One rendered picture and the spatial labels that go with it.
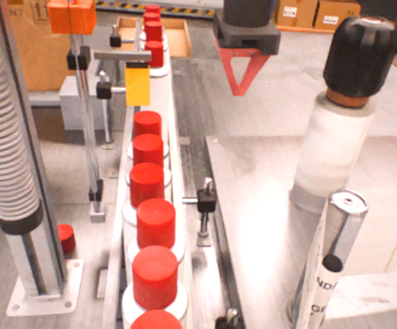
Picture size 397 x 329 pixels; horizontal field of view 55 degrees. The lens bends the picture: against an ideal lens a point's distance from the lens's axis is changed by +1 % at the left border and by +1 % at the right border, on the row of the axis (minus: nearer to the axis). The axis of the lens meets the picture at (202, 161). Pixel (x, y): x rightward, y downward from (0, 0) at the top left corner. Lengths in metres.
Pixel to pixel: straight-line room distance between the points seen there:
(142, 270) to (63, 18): 0.28
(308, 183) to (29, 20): 0.72
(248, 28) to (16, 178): 0.30
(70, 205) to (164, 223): 0.42
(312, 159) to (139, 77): 0.29
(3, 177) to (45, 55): 0.76
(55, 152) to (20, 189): 0.56
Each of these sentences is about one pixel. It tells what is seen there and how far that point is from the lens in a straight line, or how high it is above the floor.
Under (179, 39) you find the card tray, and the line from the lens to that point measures 1.49.
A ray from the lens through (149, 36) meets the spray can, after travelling 0.77.
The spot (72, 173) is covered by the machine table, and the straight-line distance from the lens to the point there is 0.79.
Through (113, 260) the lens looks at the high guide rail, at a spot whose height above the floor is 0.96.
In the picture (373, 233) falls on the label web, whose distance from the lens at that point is 0.48.
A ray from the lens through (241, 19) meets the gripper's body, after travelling 0.47.
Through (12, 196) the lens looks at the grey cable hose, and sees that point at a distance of 0.30.
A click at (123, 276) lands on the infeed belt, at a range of 0.53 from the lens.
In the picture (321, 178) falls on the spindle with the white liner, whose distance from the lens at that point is 0.61.
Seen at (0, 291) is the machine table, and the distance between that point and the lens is 0.62.
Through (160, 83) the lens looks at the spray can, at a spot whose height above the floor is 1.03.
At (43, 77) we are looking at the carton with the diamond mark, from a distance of 1.05.
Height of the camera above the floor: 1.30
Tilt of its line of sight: 36 degrees down
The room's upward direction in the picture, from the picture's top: 5 degrees clockwise
